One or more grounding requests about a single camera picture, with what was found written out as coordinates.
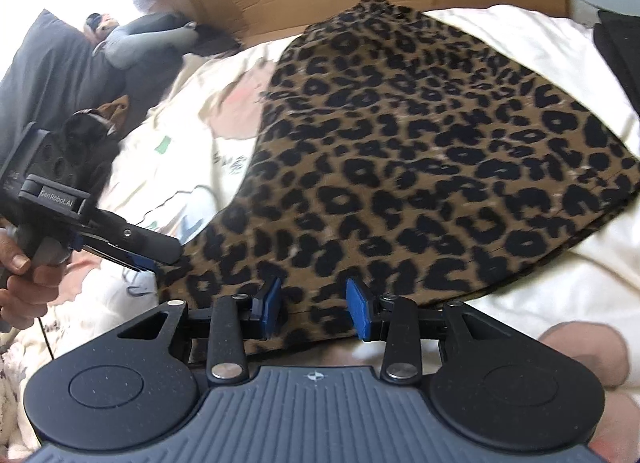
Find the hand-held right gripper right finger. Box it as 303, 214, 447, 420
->
346, 277, 531, 385

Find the dark grey pillow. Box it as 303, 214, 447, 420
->
0, 8, 166, 174

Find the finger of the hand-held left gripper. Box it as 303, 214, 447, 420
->
81, 242, 162, 276
87, 208, 182, 265

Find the white bear print blanket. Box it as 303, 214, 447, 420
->
0, 3, 640, 454

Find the person's left hand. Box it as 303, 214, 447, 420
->
0, 232, 77, 331

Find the leopard print skirt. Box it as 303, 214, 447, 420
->
157, 0, 640, 359

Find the black clothes pile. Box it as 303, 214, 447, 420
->
182, 22, 245, 58

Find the grey stuffed figure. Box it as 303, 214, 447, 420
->
82, 10, 198, 71

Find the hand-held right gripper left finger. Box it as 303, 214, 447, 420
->
115, 277, 288, 385

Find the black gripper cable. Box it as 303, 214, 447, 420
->
37, 315, 57, 361

